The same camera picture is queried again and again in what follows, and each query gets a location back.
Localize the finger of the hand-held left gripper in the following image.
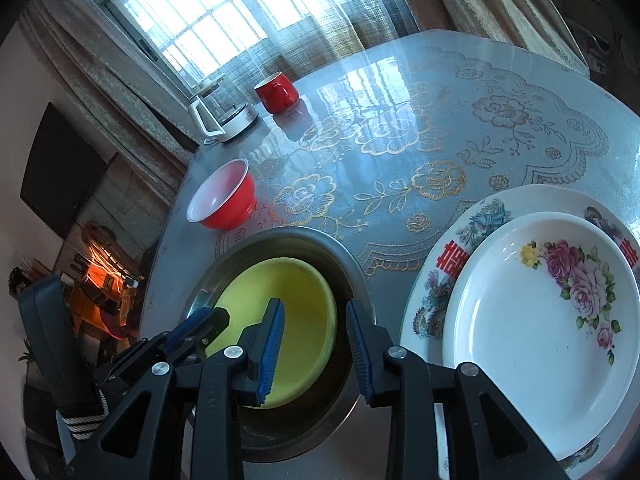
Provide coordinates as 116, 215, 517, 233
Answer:
162, 306, 231, 361

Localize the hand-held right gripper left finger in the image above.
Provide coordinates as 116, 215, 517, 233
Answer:
60, 297, 286, 480

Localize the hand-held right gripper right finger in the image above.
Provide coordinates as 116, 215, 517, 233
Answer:
345, 298, 571, 480

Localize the yellow bowl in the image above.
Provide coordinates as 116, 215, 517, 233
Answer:
206, 257, 338, 408

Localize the large dragon print plate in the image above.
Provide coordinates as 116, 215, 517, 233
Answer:
399, 184, 640, 480

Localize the stainless steel bowl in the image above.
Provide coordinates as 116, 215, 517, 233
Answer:
182, 226, 368, 463

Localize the white floral plate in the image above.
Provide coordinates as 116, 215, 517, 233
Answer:
442, 211, 640, 461

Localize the person's left forearm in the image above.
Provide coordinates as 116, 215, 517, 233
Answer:
17, 272, 111, 466

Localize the orange wooden furniture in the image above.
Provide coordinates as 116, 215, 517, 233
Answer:
60, 220, 146, 341

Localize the red bowl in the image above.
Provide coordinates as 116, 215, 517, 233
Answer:
186, 158, 257, 231

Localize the black television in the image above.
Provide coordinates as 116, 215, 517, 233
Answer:
20, 102, 108, 238

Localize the beige heavy curtain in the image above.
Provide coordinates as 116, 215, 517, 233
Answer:
20, 0, 201, 206
420, 0, 591, 78

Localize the red cup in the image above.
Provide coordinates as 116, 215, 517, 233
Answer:
254, 73, 299, 115

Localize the lace patterned tablecloth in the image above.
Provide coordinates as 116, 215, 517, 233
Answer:
140, 28, 640, 480

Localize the large barred window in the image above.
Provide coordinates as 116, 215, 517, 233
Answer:
97, 0, 361, 91

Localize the sheer white curtain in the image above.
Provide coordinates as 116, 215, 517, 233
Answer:
75, 0, 421, 91

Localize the dark printed bag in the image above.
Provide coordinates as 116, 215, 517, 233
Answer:
587, 30, 621, 78

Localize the glass teapot white handle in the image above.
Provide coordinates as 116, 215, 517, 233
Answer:
188, 74, 260, 145

